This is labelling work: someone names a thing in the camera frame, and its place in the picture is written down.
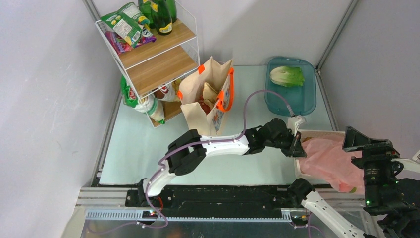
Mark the teal plastic tray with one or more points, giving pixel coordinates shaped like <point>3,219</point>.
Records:
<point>302,100</point>

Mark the green glass bottle back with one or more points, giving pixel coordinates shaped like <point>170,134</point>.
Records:
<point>172,9</point>

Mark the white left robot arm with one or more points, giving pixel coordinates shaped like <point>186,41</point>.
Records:
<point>190,149</point>

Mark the white wire wooden shelf rack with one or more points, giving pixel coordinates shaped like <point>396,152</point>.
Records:
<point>168,59</point>

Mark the green glass bottle front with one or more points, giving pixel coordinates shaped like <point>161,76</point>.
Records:
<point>161,17</point>

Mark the green glass bottle middle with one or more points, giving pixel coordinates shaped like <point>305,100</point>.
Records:
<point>145,9</point>

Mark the beige floral tote bag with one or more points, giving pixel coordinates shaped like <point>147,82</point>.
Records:
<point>221,78</point>

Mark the green chips bag top shelf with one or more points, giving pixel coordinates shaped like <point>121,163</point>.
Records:
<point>128,22</point>

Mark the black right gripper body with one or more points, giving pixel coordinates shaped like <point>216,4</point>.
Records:
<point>370,148</point>

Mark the white plastic basket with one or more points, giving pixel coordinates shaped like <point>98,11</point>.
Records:
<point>310,134</point>

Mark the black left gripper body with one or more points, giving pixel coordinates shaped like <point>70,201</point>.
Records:
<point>295,145</point>

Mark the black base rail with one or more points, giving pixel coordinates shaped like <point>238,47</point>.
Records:
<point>221,201</point>

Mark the green white snack bag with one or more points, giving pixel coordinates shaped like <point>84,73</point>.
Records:
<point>148,105</point>

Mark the purple candy bag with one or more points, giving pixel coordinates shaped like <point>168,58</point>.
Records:
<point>121,46</point>

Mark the green glass bottle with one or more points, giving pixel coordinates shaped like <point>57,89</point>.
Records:
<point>172,9</point>
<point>145,9</point>
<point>161,17</point>

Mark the white brown snack bag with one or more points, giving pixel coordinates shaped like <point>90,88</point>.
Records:
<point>166,93</point>

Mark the yellow snack pack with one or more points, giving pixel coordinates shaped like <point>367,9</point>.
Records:
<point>176,83</point>

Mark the green lettuce head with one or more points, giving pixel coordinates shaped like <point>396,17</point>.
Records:
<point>287,76</point>

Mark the pink plastic bag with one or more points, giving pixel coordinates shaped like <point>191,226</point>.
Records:
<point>327,160</point>

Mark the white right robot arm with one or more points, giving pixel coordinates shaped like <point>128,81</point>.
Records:
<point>396,200</point>

